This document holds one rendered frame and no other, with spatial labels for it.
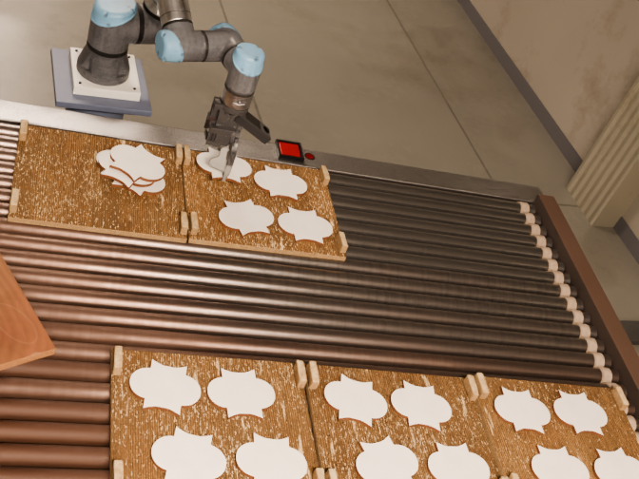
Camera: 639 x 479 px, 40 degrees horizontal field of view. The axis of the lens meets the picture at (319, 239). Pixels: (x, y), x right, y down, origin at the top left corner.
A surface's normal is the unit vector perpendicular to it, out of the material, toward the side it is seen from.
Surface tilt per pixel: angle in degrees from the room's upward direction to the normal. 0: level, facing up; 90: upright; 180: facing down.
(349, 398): 0
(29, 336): 0
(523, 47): 90
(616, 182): 90
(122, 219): 0
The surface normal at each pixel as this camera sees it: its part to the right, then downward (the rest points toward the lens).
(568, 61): -0.92, -0.05
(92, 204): 0.32, -0.71
